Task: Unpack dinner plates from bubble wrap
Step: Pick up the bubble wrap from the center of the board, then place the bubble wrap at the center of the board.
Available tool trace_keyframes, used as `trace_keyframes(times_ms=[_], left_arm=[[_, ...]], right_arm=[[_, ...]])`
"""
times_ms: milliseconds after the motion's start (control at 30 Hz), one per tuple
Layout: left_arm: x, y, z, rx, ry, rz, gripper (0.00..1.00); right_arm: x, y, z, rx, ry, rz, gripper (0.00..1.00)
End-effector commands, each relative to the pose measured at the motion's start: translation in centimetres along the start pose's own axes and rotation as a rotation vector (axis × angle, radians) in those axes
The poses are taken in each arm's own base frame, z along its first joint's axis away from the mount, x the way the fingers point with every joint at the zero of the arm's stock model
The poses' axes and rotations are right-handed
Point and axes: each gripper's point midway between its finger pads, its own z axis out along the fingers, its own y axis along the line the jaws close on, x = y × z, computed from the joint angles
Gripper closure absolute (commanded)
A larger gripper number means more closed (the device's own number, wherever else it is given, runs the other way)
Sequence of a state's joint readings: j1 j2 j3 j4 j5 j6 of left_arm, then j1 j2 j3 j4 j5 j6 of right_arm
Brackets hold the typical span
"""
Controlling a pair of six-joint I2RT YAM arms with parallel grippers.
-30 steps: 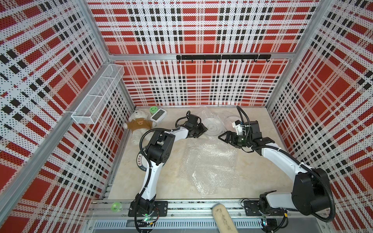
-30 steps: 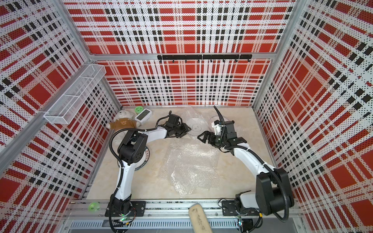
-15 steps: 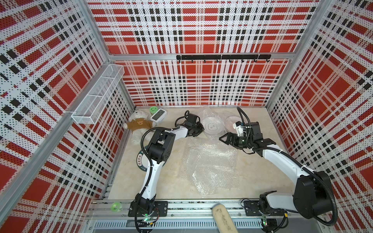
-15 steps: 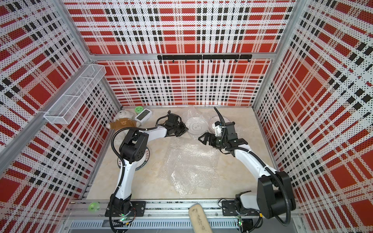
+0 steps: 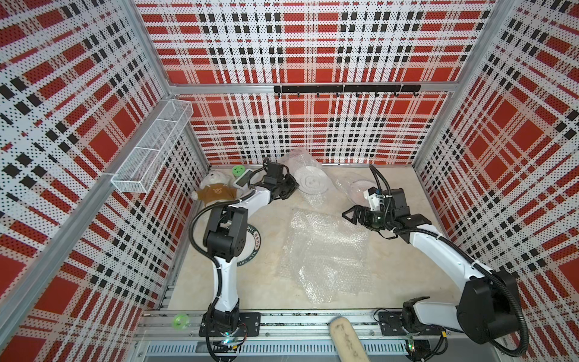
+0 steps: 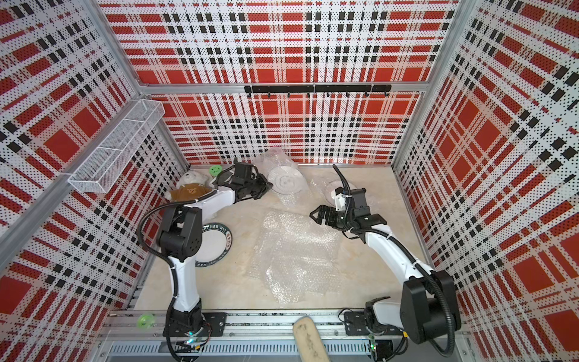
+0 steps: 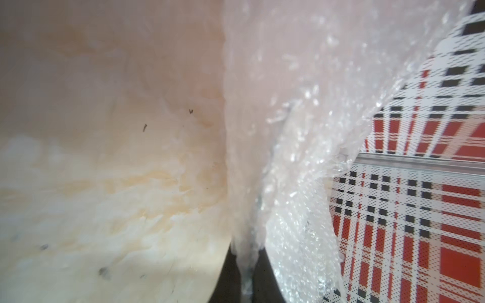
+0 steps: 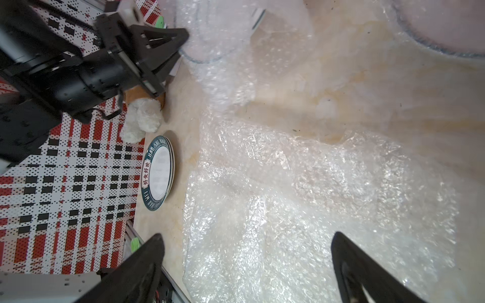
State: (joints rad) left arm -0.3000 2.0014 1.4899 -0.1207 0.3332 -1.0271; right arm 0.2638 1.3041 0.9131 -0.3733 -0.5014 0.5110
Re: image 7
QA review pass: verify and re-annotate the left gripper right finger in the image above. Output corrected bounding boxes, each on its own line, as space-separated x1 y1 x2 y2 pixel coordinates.
252 249 285 303

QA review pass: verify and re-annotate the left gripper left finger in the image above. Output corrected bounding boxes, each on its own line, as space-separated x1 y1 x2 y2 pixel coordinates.
208 246 241 303

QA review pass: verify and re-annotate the bubble wrap sheet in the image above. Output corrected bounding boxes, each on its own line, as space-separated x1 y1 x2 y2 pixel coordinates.
222 1 472 302

